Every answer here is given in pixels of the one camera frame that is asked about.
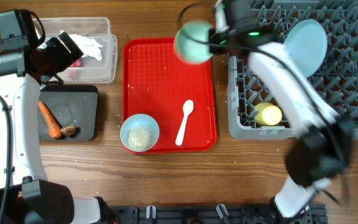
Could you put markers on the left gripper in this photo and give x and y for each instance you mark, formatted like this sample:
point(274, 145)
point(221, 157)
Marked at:
point(66, 58)

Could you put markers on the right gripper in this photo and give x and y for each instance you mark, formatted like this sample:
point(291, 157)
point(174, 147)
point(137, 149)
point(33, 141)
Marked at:
point(215, 40)

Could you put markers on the red snack wrapper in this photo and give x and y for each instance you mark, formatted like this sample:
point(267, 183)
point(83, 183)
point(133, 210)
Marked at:
point(76, 63)

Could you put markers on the green bowl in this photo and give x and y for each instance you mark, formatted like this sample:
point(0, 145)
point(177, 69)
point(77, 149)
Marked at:
point(188, 50)

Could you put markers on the white napkin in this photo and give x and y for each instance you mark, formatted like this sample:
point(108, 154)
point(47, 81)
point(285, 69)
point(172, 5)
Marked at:
point(90, 47)

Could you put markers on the orange carrot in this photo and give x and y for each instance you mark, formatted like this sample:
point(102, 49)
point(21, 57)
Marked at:
point(54, 129)

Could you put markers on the brown mushroom piece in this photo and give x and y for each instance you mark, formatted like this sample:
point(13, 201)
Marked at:
point(69, 130)

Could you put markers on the light blue plate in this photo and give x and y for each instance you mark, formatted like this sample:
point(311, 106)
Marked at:
point(307, 44)

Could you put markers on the yellow plastic cup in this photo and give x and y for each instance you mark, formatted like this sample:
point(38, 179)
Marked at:
point(267, 114)

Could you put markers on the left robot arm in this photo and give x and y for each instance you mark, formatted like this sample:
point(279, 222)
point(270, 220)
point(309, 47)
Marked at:
point(27, 61)

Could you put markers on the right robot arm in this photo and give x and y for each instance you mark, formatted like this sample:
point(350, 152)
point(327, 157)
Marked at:
point(324, 146)

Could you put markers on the grey dishwasher rack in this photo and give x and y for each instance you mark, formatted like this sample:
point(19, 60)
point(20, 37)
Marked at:
point(336, 79)

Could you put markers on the clear plastic bin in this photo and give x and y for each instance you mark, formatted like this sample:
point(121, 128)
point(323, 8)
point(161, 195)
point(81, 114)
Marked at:
point(98, 28)

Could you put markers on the black plastic tray bin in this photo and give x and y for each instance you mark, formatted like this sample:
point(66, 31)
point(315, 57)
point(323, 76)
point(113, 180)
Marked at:
point(73, 105)

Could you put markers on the white plastic spoon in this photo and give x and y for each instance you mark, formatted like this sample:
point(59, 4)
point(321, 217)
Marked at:
point(188, 108)

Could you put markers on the red serving tray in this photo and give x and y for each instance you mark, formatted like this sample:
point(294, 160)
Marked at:
point(157, 83)

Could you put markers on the blue bowl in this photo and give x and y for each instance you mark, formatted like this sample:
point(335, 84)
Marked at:
point(143, 120)

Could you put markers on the white rice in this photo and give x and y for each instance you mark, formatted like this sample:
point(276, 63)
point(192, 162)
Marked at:
point(140, 138)

